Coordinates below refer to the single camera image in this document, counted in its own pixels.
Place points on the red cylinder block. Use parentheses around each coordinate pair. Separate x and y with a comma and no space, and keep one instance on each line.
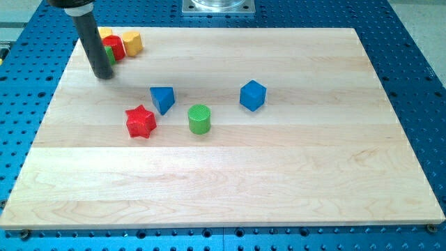
(116,45)

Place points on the blue perforated metal table plate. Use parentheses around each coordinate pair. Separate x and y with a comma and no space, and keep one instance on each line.
(36,61)

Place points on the yellow block at back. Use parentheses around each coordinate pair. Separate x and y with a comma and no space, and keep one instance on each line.
(105,32)

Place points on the green cylinder block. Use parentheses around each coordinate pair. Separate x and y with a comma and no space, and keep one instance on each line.
(199,119)

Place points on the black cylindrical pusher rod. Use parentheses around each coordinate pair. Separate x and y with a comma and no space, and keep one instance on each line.
(81,13)

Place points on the red star block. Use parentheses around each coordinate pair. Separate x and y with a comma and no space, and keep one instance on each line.
(140,122)

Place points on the blue cube block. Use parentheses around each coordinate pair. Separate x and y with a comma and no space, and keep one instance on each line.
(252,95)

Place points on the blue triangular prism block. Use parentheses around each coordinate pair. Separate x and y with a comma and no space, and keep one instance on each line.
(163,98)

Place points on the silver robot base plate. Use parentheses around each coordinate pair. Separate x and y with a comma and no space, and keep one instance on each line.
(218,7)

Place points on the light wooden board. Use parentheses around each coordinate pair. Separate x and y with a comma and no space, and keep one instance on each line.
(325,148)

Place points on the yellow heart block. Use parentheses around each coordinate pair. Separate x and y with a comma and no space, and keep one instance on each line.
(132,42)

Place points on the green block behind rod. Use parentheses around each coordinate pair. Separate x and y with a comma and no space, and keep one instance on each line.
(110,55)

